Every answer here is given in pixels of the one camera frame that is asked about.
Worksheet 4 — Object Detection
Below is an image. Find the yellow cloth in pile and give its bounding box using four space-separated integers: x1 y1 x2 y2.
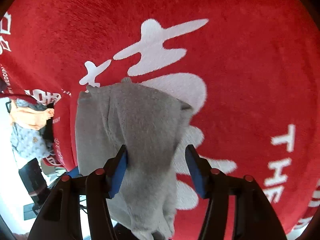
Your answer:
9 100 54 131

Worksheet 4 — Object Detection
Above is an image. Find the light blue patterned cloth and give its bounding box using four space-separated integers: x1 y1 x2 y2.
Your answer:
11 99 54 160

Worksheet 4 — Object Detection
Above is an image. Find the black cloth in pile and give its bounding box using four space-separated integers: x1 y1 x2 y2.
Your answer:
43 118 54 143

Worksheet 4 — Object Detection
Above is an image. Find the red printed bed blanket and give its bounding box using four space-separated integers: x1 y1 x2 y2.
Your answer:
1 0 319 239

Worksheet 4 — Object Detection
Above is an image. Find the grey fleece garment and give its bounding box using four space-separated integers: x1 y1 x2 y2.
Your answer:
75 82 193 239

